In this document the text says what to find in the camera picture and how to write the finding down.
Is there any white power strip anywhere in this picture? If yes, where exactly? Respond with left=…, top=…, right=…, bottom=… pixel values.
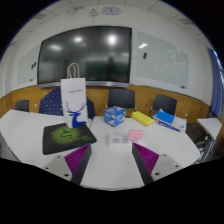
left=104, top=134, right=147, bottom=148

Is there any round white wall clock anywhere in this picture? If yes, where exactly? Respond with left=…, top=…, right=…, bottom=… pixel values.
left=101, top=5, right=122, bottom=16

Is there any large black display screen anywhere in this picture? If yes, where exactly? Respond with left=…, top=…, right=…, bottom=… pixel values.
left=36, top=25, right=133, bottom=89

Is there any blue and white book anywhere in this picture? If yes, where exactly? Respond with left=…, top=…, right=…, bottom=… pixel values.
left=152, top=108, right=188, bottom=131

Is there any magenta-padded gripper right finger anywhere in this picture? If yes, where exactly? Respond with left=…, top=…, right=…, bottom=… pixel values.
left=131, top=142, right=184, bottom=186

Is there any navy dotted armchair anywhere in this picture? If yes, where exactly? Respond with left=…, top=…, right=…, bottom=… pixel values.
left=38, top=86, right=96, bottom=120

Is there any black office chair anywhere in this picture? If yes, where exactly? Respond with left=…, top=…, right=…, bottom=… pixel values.
left=150, top=93, right=178, bottom=118
left=14, top=99, right=31, bottom=113
left=106, top=87, right=137, bottom=118

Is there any yellow and orange box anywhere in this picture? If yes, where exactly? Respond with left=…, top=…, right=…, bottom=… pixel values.
left=130, top=110, right=154, bottom=127

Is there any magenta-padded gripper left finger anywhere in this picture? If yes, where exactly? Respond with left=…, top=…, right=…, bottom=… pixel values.
left=42, top=143, right=93, bottom=186

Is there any white side desk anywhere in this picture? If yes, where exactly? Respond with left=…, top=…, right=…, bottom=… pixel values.
left=196, top=117, right=223, bottom=141

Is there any navy blue book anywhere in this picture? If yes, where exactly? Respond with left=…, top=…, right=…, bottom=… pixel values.
left=154, top=120, right=184, bottom=133

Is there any blue tissue box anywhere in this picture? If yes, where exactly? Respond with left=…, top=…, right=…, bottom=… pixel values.
left=103, top=105, right=127, bottom=128

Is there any wide glass whiteboard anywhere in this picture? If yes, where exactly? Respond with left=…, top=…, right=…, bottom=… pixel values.
left=134, top=30, right=190, bottom=90

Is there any white paper bag blue deer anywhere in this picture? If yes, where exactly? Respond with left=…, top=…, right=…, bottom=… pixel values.
left=60, top=62, right=89, bottom=129

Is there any black mouse pad green print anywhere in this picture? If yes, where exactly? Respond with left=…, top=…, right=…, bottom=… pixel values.
left=42, top=122, right=98, bottom=156

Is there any blue curtain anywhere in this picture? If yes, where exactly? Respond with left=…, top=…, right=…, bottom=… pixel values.
left=207, top=48, right=224, bottom=118

